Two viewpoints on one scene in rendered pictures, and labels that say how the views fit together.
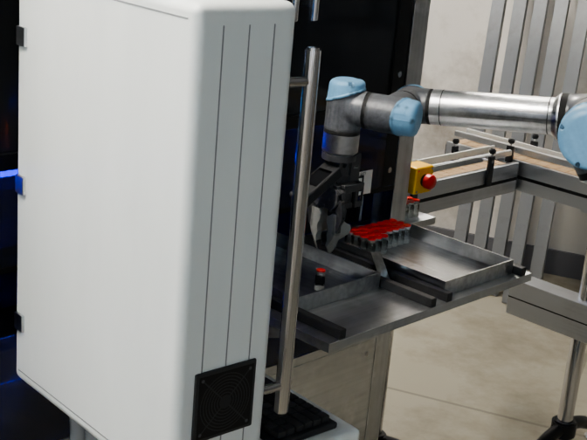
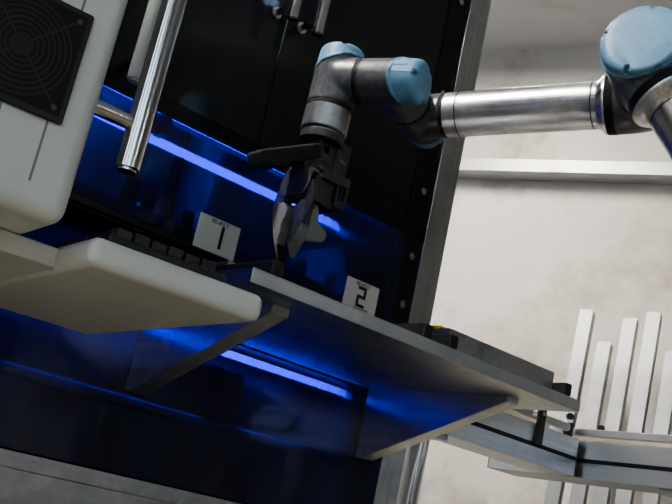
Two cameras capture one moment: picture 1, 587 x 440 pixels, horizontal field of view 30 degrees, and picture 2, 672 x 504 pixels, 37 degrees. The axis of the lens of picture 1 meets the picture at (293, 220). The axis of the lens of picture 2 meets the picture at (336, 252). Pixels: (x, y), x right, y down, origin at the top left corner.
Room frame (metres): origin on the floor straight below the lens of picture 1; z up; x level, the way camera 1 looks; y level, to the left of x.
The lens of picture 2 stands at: (0.70, -0.37, 0.58)
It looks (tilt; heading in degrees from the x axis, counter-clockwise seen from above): 15 degrees up; 9
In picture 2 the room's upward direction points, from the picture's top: 12 degrees clockwise
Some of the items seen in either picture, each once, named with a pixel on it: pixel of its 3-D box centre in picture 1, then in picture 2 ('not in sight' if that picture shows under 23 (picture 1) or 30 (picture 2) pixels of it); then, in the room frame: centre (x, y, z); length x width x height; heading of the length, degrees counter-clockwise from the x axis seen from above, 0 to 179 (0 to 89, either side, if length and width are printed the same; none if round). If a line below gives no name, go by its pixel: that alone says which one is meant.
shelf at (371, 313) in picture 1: (356, 274); (332, 349); (2.33, -0.15, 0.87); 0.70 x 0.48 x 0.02; 137
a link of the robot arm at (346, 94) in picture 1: (346, 106); (337, 80); (2.19, -0.09, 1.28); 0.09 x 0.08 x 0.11; 70
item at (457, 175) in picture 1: (434, 176); (469, 411); (3.07, -0.40, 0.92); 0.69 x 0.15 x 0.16; 137
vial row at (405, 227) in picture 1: (384, 238); not in sight; (2.50, -0.22, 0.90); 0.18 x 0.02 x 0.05; 137
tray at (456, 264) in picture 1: (420, 255); (426, 361); (2.42, -0.30, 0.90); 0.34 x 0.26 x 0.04; 47
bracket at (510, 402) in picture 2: not in sight; (432, 429); (2.50, -0.33, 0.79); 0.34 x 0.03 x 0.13; 47
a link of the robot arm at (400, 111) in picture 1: (394, 113); (396, 86); (2.17, -0.18, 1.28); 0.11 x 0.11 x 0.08; 70
